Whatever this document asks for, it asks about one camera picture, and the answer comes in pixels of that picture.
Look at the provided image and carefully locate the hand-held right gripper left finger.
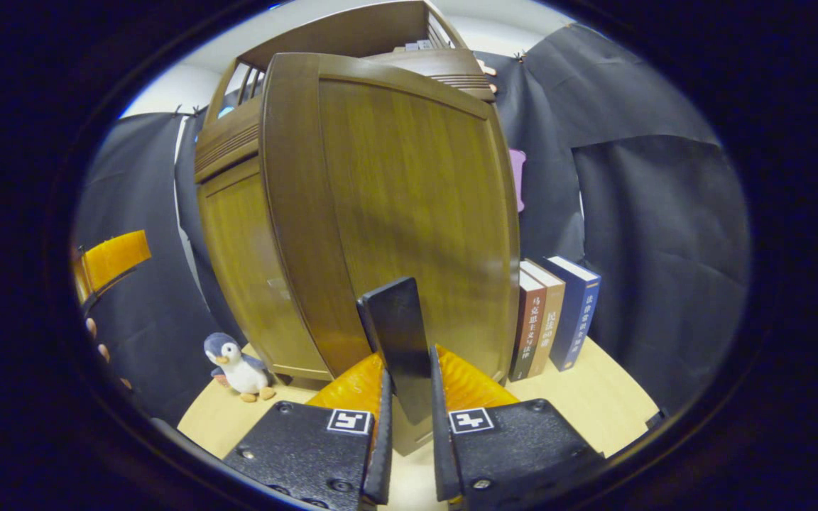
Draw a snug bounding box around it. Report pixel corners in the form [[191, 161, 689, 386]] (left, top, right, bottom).
[[223, 351, 394, 511]]

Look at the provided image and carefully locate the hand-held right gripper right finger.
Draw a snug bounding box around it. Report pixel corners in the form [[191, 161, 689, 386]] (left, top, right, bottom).
[[429, 345, 606, 511]]

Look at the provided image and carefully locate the wooden shoe cabinet door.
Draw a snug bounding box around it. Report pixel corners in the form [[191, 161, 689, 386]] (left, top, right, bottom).
[[198, 158, 332, 382], [260, 52, 522, 456]]

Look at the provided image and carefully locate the black door handle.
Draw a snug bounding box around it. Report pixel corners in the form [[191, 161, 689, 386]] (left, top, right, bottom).
[[356, 277, 432, 425]]

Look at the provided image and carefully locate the wooden double-door shoe cabinet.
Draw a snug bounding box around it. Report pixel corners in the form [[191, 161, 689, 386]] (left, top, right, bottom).
[[194, 0, 522, 456]]

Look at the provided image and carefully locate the plush penguin toy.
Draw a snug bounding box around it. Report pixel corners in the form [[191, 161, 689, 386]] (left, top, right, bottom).
[[203, 332, 276, 403]]

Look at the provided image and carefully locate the brown book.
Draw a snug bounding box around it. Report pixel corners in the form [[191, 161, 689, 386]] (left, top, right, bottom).
[[508, 270, 547, 383]]

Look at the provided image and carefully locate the tan book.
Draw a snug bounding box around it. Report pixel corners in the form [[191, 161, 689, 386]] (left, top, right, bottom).
[[520, 260, 566, 378]]

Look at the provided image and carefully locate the blue book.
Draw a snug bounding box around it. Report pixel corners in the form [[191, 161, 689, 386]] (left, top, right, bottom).
[[537, 255, 601, 372]]

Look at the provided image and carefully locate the black backdrop cloth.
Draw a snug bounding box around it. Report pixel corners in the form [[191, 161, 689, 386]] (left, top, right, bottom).
[[72, 23, 751, 427]]

